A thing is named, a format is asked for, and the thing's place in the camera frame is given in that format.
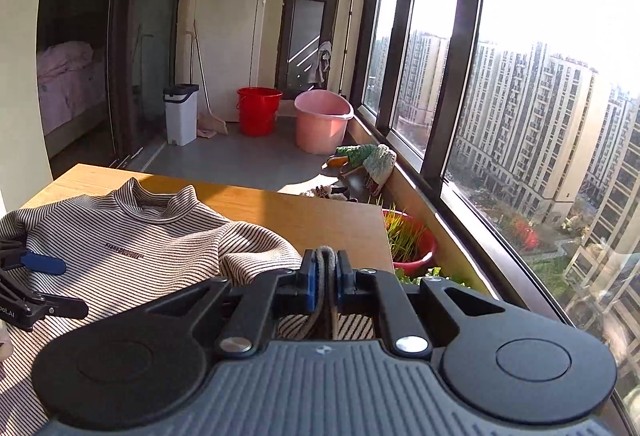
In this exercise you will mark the red basin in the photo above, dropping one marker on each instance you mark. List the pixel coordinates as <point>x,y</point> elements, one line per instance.
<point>425,253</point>

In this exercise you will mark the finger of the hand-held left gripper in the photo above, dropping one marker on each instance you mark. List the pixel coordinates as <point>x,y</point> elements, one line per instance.
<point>45,263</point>
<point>60,307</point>

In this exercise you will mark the mop pole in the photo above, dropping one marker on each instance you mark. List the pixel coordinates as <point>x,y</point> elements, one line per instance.
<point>347,30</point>

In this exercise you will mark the hanging grey cloth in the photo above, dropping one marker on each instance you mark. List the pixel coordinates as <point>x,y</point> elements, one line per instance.
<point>322,63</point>

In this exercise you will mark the green plants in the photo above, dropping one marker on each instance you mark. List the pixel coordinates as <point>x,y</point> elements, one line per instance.
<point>405,236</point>

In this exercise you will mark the green patterned cloth item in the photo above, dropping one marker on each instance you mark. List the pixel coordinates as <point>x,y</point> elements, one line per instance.
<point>357,153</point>

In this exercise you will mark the bed with pink blanket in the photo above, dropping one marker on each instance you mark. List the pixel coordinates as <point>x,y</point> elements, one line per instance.
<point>65,75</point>

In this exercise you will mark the striped long-sleeve shirt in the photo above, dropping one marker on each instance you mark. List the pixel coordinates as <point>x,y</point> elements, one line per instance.
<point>150,236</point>

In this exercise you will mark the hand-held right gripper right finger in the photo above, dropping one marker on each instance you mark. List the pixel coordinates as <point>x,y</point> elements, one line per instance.
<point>345,278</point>

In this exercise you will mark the white trash bin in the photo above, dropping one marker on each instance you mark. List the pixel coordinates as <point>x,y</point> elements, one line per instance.
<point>181,113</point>

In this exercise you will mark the broom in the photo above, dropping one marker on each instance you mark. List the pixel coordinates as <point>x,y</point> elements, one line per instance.
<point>212,123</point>

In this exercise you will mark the pair of slippers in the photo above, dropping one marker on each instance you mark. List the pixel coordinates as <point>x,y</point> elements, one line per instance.
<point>327,192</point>

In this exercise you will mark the sliding glass door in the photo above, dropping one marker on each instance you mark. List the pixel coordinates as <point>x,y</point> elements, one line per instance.
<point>145,40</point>

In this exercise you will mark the apartment buildings outside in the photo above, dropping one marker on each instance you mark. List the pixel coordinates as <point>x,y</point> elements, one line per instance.
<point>530,125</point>

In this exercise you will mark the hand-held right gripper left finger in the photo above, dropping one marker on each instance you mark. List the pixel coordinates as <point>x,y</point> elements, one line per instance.
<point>311,278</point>

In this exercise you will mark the red bucket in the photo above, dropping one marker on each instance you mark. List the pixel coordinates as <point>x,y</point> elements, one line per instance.
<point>257,113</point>

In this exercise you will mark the dark framed glass door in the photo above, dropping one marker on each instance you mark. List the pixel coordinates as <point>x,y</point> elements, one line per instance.
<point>305,40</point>

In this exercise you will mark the pink plastic tub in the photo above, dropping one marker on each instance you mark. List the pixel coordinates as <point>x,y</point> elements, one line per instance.
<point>320,128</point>

